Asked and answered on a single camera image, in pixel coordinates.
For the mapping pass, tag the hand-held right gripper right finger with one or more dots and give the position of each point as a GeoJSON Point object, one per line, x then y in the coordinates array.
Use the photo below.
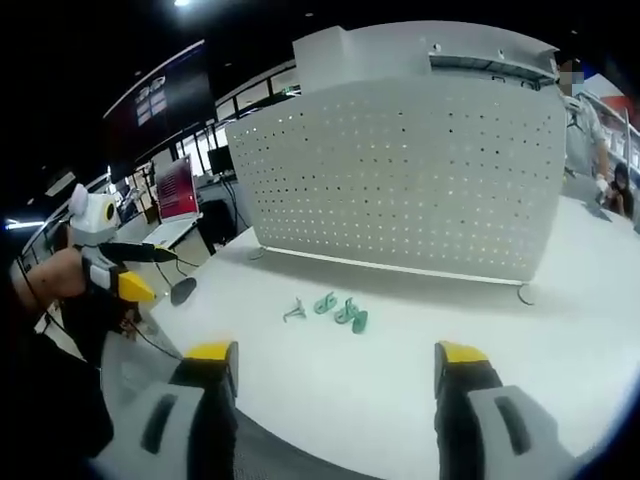
{"type": "Point", "coordinates": [505, 415]}

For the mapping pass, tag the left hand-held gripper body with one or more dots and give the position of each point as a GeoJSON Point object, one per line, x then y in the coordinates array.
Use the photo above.
{"type": "Point", "coordinates": [94, 220]}

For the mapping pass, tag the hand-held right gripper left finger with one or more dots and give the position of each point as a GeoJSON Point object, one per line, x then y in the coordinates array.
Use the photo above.
{"type": "Point", "coordinates": [175, 415]}

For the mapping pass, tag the grey metal hook assembly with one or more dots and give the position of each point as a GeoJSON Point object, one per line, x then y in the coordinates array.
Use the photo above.
{"type": "Point", "coordinates": [295, 309]}

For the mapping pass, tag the green hook assembly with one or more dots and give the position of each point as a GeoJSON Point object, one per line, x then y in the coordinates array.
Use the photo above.
{"type": "Point", "coordinates": [345, 312]}
{"type": "Point", "coordinates": [325, 304]}
{"type": "Point", "coordinates": [359, 322]}

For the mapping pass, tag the white perforated mounting plate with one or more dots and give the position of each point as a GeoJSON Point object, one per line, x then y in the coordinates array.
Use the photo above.
{"type": "Point", "coordinates": [400, 175]}

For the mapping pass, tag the black oval object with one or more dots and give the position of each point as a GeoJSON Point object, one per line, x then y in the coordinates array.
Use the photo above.
{"type": "Point", "coordinates": [182, 291]}

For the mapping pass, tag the white laptop with red screen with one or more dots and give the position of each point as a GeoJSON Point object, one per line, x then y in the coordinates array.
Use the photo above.
{"type": "Point", "coordinates": [175, 200]}

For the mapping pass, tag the black computer monitor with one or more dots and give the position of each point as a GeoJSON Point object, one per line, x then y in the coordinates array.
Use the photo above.
{"type": "Point", "coordinates": [218, 160]}

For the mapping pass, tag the person's dark clothing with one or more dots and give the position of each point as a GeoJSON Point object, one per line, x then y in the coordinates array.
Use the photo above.
{"type": "Point", "coordinates": [45, 380]}

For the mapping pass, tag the large dark wall screen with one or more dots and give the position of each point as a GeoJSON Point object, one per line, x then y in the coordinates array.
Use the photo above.
{"type": "Point", "coordinates": [160, 100]}

